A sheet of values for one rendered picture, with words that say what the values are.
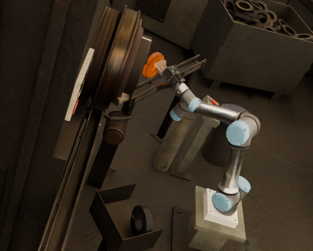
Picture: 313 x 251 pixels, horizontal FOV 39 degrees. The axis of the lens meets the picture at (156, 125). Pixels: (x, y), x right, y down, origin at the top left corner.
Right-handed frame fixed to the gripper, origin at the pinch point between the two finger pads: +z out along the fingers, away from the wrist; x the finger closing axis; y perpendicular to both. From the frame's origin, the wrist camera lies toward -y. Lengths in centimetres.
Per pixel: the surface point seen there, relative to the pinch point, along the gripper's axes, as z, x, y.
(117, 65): -11, 64, 32
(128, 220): -62, 68, -17
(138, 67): -14, 52, 30
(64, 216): -44, 92, -20
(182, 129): -33, -34, -43
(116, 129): -14.2, 19.7, -37.1
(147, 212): -64, 70, -1
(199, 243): -96, 0, -62
